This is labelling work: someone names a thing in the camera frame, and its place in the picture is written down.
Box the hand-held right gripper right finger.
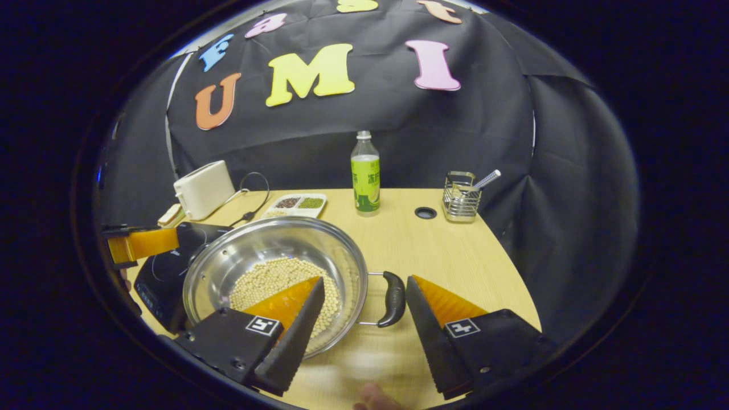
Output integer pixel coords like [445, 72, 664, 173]
[406, 275, 559, 399]

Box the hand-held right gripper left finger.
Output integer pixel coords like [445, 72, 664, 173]
[174, 277, 326, 396]

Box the black induction cooktop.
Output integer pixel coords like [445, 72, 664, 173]
[134, 222, 234, 334]

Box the stainless steel pot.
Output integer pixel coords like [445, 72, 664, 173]
[182, 216, 406, 360]

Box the pile of soybeans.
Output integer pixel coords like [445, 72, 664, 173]
[229, 257, 341, 339]

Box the white toaster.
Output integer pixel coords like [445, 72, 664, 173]
[174, 160, 237, 221]

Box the white divided bean tray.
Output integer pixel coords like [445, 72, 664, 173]
[261, 193, 327, 220]

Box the green label drink bottle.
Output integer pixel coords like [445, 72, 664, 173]
[351, 130, 381, 218]

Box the black toaster cable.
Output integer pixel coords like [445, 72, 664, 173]
[228, 172, 271, 227]

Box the metal wire utensil holder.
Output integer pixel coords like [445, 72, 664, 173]
[442, 171, 482, 223]

